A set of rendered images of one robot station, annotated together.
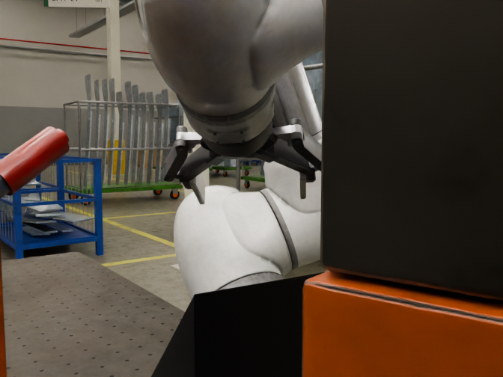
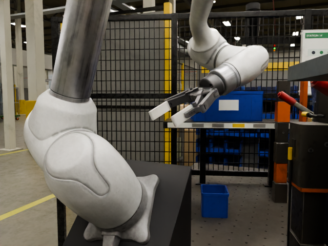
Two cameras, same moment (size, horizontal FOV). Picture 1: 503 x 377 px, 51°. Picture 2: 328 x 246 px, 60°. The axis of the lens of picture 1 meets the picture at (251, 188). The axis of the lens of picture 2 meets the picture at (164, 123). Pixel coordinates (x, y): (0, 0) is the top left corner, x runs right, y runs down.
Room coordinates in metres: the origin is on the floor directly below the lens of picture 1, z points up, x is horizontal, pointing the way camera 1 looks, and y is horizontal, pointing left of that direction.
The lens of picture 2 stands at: (1.13, 0.68, 1.13)
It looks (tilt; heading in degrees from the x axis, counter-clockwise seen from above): 5 degrees down; 238
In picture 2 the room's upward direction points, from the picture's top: straight up
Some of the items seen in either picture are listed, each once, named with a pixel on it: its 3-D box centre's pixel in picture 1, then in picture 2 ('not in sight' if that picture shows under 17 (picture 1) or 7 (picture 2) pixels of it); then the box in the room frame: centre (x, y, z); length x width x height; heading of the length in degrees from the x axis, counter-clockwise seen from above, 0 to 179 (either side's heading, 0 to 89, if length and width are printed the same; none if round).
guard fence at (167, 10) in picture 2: not in sight; (112, 111); (0.01, -2.06, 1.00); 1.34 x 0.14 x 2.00; 125
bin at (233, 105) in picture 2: not in sight; (224, 105); (0.19, -0.28, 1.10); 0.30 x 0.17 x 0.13; 148
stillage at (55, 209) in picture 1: (42, 203); not in sight; (5.31, 2.13, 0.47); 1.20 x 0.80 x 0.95; 37
